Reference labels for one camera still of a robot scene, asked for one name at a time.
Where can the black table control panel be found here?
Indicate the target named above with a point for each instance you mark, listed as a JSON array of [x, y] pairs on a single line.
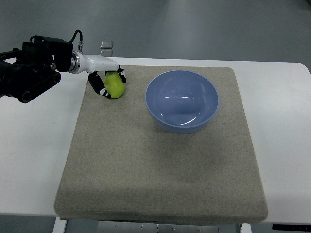
[[291, 227]]

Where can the upper metal floor plate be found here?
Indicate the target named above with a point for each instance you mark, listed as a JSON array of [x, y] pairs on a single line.
[[108, 44]]

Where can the metal table frame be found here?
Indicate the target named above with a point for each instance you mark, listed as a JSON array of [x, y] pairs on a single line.
[[92, 226]]

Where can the blue ceramic bowl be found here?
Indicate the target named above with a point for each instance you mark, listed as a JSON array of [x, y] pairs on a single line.
[[181, 101]]

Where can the metal floor plate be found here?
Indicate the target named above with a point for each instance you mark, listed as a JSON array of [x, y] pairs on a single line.
[[106, 53], [108, 44]]

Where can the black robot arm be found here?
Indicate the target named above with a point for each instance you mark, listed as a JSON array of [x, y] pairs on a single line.
[[29, 72]]

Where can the grey felt mat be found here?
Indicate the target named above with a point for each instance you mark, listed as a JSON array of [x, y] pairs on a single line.
[[121, 166]]

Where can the lower metal floor plate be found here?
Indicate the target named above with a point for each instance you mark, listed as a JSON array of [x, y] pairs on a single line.
[[106, 53]]

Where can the green pear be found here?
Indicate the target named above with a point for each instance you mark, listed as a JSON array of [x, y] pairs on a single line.
[[114, 85]]

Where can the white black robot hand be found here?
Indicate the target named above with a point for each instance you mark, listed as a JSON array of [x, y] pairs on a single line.
[[96, 66]]

